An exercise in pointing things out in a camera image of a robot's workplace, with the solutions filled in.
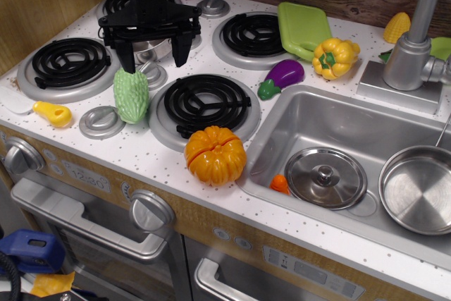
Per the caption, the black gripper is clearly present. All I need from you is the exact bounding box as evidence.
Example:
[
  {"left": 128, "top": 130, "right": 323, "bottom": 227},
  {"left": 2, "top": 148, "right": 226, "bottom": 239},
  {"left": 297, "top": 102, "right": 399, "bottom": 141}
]
[{"left": 98, "top": 0, "right": 202, "bottom": 74}]

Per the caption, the green toy squash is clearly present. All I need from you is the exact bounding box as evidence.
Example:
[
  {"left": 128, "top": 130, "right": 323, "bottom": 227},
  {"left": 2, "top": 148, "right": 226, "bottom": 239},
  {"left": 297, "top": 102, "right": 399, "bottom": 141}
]
[{"left": 113, "top": 68, "right": 149, "bottom": 124}]

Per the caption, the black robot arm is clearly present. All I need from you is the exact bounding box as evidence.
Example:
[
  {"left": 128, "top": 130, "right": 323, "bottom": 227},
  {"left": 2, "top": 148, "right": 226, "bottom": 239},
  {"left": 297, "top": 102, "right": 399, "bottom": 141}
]
[{"left": 98, "top": 0, "right": 202, "bottom": 73}]

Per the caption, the small steel pot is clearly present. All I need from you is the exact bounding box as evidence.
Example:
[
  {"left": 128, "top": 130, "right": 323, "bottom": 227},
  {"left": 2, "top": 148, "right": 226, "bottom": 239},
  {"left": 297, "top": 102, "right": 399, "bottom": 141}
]
[{"left": 132, "top": 39, "right": 172, "bottom": 65}]

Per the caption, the steel pot lid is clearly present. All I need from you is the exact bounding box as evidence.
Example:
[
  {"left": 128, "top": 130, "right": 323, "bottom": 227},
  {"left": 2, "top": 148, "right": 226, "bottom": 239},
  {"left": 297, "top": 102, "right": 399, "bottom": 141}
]
[{"left": 284, "top": 147, "right": 368, "bottom": 210}]

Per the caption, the steel frying pan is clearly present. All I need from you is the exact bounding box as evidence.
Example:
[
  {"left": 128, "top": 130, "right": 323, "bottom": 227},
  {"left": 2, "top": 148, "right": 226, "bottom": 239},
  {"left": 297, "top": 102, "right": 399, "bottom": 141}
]
[{"left": 378, "top": 121, "right": 450, "bottom": 235}]

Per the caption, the middle silver stove knob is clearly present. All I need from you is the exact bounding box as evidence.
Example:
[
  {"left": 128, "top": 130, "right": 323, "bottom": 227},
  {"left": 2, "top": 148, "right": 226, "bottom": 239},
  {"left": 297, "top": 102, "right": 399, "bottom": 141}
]
[{"left": 138, "top": 61, "right": 168, "bottom": 92}]

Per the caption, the silver stove knob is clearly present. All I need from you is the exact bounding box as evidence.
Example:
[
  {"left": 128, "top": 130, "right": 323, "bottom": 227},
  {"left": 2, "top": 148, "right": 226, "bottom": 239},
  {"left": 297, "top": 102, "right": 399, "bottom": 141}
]
[
  {"left": 79, "top": 106, "right": 125, "bottom": 140},
  {"left": 197, "top": 0, "right": 230, "bottom": 18},
  {"left": 138, "top": 61, "right": 168, "bottom": 92}
]

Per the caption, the front right black burner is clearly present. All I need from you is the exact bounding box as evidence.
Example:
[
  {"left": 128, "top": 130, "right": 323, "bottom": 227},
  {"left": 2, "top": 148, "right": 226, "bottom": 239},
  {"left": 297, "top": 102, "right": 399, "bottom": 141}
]
[{"left": 148, "top": 74, "right": 260, "bottom": 152}]

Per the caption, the back silver stove knob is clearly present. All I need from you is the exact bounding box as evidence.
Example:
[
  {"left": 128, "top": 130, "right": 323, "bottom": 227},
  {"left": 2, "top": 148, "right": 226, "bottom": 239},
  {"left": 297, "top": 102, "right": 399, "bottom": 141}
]
[{"left": 197, "top": 0, "right": 230, "bottom": 18}]

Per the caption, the front left black burner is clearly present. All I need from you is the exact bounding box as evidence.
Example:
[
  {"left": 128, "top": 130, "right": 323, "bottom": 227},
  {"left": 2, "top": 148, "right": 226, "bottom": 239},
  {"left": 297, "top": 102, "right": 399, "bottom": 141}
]
[{"left": 16, "top": 37, "right": 121, "bottom": 104}]

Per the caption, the front silver stove knob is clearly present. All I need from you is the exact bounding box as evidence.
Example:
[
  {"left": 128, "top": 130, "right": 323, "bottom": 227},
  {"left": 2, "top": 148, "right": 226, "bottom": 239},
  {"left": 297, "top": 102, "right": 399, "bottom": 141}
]
[{"left": 79, "top": 106, "right": 125, "bottom": 140}]

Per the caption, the back right black burner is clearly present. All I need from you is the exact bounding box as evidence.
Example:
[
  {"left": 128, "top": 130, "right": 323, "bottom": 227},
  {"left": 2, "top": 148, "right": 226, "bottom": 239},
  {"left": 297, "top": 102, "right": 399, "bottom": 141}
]
[{"left": 212, "top": 12, "right": 297, "bottom": 70}]

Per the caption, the orange toy pumpkin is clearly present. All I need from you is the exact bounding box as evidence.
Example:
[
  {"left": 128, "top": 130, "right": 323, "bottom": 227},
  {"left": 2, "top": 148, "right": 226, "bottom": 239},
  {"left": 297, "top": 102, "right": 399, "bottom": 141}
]
[{"left": 184, "top": 125, "right": 247, "bottom": 187}]

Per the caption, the purple toy eggplant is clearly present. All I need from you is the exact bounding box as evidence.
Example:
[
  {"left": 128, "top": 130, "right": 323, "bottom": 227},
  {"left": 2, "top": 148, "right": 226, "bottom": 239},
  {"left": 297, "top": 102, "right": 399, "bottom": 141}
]
[{"left": 257, "top": 59, "right": 305, "bottom": 100}]

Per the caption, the green plastic cutting board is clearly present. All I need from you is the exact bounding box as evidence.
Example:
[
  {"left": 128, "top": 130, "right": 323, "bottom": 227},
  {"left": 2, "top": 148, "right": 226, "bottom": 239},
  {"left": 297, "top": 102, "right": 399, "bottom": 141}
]
[{"left": 278, "top": 2, "right": 332, "bottom": 62}]

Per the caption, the silver sink basin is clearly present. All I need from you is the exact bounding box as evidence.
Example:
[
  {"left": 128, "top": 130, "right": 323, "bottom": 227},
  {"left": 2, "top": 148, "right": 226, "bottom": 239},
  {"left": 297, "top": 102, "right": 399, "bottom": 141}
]
[{"left": 238, "top": 85, "right": 450, "bottom": 269}]

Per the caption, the right oven dial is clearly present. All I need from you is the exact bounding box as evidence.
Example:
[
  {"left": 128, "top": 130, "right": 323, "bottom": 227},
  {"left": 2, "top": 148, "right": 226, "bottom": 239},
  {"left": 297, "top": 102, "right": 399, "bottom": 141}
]
[{"left": 129, "top": 190, "right": 175, "bottom": 233}]

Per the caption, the oven dial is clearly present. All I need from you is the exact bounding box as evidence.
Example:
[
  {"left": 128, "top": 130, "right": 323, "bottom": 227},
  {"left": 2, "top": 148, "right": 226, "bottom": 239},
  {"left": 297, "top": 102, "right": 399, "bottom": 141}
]
[
  {"left": 4, "top": 137, "right": 46, "bottom": 175},
  {"left": 129, "top": 190, "right": 175, "bottom": 233}
]

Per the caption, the left oven dial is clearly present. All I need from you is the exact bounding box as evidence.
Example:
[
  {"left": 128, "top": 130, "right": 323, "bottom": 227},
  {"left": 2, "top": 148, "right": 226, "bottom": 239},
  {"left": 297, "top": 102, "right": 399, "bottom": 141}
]
[{"left": 4, "top": 137, "right": 46, "bottom": 175}]

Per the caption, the yellow toy bell pepper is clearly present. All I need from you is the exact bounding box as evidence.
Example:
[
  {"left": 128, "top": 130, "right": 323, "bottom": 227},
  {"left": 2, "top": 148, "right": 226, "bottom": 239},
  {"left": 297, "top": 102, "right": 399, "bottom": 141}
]
[{"left": 312, "top": 37, "right": 360, "bottom": 80}]

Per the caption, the orange toy carrot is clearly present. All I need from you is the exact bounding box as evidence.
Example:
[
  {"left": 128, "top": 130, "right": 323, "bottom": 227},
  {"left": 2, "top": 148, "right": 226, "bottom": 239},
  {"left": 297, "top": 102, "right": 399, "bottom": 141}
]
[{"left": 269, "top": 174, "right": 290, "bottom": 195}]

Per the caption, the blue clamp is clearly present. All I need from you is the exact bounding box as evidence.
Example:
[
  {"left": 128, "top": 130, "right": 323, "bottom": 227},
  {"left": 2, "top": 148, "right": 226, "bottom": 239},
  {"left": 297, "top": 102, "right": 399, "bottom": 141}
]
[{"left": 1, "top": 229, "right": 66, "bottom": 274}]

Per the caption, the yellow toy corn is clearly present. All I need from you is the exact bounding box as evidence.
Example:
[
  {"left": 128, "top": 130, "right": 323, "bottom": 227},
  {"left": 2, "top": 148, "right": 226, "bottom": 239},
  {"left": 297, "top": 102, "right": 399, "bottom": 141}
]
[{"left": 383, "top": 12, "right": 411, "bottom": 44}]

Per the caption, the silver toy faucet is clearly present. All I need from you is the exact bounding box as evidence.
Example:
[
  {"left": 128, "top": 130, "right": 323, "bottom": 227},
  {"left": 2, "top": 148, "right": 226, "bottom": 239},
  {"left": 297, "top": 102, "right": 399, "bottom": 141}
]
[{"left": 355, "top": 0, "right": 451, "bottom": 116}]

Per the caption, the yellow handled white spatula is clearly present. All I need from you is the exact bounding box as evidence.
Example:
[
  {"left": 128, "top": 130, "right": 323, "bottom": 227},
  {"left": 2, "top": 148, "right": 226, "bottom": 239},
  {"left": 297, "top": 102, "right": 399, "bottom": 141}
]
[{"left": 1, "top": 87, "right": 73, "bottom": 128}]

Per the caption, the silver oven door handle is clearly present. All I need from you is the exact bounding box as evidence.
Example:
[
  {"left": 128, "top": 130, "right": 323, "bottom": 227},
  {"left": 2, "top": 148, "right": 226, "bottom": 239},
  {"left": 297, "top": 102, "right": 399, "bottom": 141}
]
[{"left": 11, "top": 178, "right": 168, "bottom": 262}]

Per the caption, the silver right door handle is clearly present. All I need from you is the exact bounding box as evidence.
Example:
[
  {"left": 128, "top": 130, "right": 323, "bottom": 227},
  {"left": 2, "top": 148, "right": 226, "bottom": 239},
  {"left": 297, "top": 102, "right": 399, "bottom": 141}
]
[{"left": 194, "top": 258, "right": 256, "bottom": 301}]

